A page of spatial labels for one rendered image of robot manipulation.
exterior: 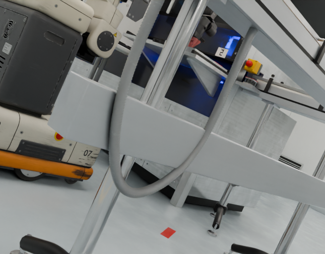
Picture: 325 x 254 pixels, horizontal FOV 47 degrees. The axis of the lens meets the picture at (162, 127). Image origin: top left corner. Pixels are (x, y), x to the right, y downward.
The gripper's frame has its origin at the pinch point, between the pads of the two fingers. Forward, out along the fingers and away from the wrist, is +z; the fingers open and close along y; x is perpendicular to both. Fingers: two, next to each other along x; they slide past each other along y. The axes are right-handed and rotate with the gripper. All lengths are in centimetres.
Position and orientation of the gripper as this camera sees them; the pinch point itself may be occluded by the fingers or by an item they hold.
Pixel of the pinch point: (189, 48)
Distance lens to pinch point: 217.9
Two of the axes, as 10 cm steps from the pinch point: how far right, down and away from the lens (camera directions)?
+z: -5.0, 8.6, -0.4
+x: -6.4, -3.4, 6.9
